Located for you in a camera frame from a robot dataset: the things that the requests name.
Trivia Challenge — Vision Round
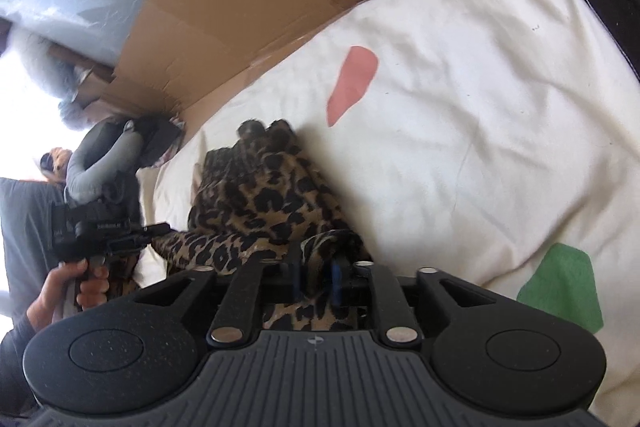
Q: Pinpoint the large flattened cardboard sheet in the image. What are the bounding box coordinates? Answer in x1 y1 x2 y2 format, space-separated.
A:
97 0 521 142

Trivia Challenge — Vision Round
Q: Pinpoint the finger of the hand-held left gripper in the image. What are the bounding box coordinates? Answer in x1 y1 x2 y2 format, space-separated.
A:
107 222 172 259

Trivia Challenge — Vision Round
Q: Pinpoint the crumpled clear plastic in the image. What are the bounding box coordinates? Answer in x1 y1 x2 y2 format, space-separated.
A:
10 32 81 128

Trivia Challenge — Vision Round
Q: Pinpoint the white printed blanket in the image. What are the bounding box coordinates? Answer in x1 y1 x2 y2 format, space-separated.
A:
135 0 640 413

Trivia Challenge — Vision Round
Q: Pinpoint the black clothing pile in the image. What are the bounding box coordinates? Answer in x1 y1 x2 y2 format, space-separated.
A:
100 114 181 208

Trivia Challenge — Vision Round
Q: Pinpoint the person's left hand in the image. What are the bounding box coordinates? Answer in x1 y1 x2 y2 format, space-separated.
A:
27 257 110 325

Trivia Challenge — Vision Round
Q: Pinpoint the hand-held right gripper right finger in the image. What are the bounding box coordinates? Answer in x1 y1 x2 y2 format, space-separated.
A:
330 256 493 345

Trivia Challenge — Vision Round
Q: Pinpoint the person's torso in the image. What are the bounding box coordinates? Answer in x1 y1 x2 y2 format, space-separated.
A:
0 177 68 323

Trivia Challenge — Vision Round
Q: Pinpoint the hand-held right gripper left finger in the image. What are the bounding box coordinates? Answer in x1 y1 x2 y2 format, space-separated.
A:
132 251 306 348

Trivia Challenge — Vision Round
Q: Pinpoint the person's left forearm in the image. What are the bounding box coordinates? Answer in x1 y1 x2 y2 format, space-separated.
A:
0 312 56 418

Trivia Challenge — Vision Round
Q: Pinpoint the leopard print garment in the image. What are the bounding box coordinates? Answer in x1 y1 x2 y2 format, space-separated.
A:
150 119 373 333

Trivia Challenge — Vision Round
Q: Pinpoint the small cardboard box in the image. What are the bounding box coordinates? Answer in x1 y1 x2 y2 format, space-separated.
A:
50 47 116 108

